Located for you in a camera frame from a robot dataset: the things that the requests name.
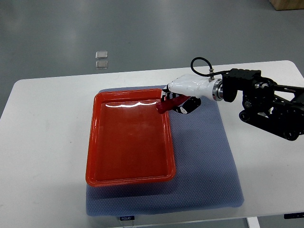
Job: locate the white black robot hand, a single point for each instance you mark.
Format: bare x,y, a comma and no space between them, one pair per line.
195,87

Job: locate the red pepper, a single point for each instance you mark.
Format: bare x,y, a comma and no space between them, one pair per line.
170,104

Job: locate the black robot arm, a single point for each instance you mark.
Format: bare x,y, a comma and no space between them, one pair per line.
277,109

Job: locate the red plastic tray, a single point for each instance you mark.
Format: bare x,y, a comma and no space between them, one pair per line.
130,142

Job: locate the grey-blue mesh mat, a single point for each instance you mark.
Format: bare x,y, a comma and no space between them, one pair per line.
206,176

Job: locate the lower floor metal plate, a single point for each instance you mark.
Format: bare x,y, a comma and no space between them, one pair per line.
101,64

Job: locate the floor metal plate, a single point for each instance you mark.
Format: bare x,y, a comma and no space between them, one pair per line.
101,64
101,54

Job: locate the upper floor metal plate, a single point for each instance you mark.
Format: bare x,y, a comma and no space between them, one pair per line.
101,54

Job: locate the cardboard box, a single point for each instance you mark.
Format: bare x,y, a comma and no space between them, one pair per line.
280,5

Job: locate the white table leg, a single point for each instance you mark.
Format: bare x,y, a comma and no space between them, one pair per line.
253,222

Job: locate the black table label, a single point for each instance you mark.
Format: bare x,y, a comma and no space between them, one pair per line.
127,218

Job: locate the dark table controller right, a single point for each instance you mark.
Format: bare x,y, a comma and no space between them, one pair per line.
294,215

